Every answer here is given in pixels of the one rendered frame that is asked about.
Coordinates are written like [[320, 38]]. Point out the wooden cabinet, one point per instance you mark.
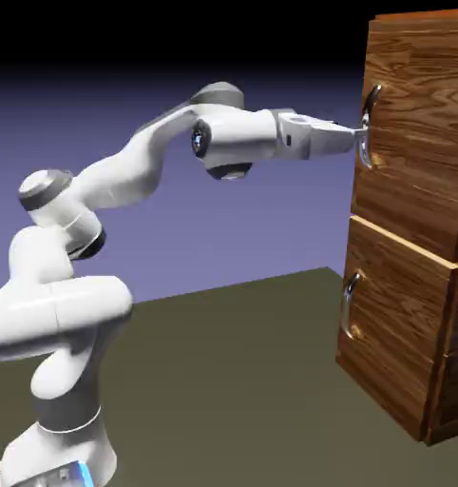
[[415, 228]]

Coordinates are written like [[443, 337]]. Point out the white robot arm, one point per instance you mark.
[[111, 182]]

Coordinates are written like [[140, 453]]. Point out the small wooden cabinet door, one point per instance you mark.
[[396, 327]]

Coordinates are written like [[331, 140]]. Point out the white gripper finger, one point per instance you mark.
[[360, 132]]

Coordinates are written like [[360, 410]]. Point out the large wooden cabinet door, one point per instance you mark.
[[415, 152]]

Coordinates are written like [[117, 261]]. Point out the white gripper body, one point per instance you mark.
[[328, 139]]

